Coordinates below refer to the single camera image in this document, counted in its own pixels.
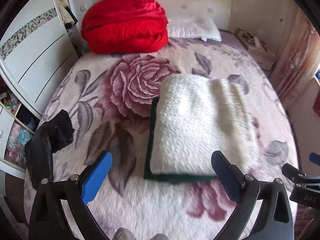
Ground white pillow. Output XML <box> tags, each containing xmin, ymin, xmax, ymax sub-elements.
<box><xmin>167</xmin><ymin>17</ymin><xmax>222</xmax><ymax>42</ymax></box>

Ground white nightstand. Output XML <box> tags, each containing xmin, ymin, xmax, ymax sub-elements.
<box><xmin>235</xmin><ymin>28</ymin><xmax>276</xmax><ymax>72</ymax></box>

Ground white wardrobe drawer unit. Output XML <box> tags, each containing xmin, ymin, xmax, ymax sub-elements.
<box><xmin>1</xmin><ymin>101</ymin><xmax>39</xmax><ymax>179</ymax></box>

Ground beige bed headboard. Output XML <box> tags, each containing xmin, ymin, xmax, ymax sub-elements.
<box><xmin>156</xmin><ymin>0</ymin><xmax>233</xmax><ymax>30</ymax></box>

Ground pink curtain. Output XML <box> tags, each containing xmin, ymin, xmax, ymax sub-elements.
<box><xmin>270</xmin><ymin>10</ymin><xmax>319</xmax><ymax>111</ymax></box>

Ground red quilt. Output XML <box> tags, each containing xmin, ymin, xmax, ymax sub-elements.
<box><xmin>81</xmin><ymin>0</ymin><xmax>169</xmax><ymax>54</ymax></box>

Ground black garment on bed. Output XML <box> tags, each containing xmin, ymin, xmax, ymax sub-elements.
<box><xmin>24</xmin><ymin>109</ymin><xmax>74</xmax><ymax>189</ymax></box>

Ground beige hanging garment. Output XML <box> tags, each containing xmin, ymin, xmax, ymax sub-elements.
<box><xmin>56</xmin><ymin>0</ymin><xmax>78</xmax><ymax>29</ymax></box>

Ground floral plush bed blanket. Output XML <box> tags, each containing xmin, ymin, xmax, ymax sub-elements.
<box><xmin>42</xmin><ymin>31</ymin><xmax>299</xmax><ymax>239</ymax></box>

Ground white wardrobe sliding door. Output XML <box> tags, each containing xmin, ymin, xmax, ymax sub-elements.
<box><xmin>1</xmin><ymin>0</ymin><xmax>79</xmax><ymax>116</ymax></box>

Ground cream fluffy sweater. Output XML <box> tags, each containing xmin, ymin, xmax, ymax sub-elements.
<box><xmin>149</xmin><ymin>74</ymin><xmax>259</xmax><ymax>176</ymax></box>

